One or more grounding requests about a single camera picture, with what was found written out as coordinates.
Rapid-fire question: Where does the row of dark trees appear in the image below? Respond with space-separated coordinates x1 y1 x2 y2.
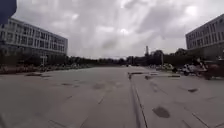
0 47 198 68

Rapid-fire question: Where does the tall thin tower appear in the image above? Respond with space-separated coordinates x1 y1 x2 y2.
145 45 150 57

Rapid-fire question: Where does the grey paved plaza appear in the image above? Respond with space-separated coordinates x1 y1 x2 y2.
0 65 224 128

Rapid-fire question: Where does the group of parked vehicles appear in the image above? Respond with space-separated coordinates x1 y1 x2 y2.
156 57 224 81

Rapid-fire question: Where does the pale building with window grid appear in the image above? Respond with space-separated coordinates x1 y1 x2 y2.
0 17 69 66

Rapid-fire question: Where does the low planted bed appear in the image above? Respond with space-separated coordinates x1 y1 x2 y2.
0 63 91 76

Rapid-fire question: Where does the grey building with window grid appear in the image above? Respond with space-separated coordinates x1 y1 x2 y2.
185 13 224 60

